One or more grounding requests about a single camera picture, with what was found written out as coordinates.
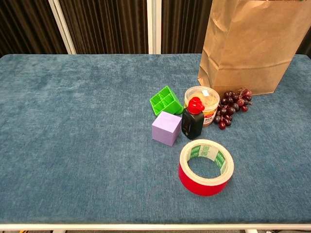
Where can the dark purple grape bunch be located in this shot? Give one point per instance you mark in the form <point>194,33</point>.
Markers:
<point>230,106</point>

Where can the purple foam cube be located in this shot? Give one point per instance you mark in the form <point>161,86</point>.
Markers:
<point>165,128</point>

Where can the green plastic grid block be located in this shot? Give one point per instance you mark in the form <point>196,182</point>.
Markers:
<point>167,103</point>

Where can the black bottle with red cap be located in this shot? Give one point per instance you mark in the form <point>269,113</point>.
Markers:
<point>192,123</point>

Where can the clear tub of rubber bands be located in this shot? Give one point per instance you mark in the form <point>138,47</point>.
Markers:
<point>209,97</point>

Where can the blue velvet table cover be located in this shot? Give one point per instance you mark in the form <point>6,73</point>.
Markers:
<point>73,121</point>

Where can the red tape roll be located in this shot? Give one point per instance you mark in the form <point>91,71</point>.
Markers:
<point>201,187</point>

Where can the dark brown pleated curtain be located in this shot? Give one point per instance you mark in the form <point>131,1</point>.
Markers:
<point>109,24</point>
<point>24,24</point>
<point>305,46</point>
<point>184,24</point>

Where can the brown paper bag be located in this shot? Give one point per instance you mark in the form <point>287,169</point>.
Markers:
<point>243,48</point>

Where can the white partition frame post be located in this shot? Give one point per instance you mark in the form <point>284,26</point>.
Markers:
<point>62,26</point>
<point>153,24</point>

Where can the white table frame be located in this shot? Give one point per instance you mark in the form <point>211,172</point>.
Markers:
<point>145,227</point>

